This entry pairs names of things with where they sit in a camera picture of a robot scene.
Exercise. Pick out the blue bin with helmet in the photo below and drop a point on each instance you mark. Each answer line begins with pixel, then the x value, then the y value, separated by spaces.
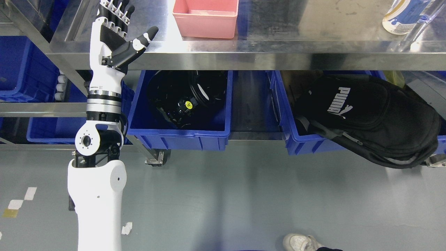
pixel 147 128

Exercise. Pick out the blue bin upper left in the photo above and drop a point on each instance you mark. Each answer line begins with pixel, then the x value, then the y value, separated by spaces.
pixel 27 75

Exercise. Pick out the clear plastic bottle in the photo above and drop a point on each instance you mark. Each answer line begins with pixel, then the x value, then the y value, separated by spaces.
pixel 435 6

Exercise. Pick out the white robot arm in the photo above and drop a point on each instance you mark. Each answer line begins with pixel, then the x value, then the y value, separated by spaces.
pixel 96 175

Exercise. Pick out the black helmet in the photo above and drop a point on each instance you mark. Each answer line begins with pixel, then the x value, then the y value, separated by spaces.
pixel 187 99

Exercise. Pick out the pink plastic storage box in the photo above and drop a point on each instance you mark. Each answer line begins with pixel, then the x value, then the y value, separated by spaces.
pixel 206 18

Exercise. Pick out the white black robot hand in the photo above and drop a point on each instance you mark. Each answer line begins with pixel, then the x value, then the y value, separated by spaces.
pixel 111 52

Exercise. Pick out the white blue bottle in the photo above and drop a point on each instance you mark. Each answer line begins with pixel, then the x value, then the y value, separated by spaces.
pixel 404 14

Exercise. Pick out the white sneaker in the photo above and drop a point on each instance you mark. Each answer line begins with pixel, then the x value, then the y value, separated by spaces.
pixel 297 242

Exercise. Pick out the blue bin with backpack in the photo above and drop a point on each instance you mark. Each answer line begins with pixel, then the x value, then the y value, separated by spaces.
pixel 298 140

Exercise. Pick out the blue bin lower left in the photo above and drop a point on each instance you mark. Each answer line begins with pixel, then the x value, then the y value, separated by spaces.
pixel 62 130

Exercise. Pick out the stainless steel table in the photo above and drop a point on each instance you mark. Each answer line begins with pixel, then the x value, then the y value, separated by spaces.
pixel 270 35

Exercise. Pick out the black Puma backpack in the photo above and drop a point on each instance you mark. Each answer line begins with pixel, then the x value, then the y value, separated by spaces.
pixel 381 122

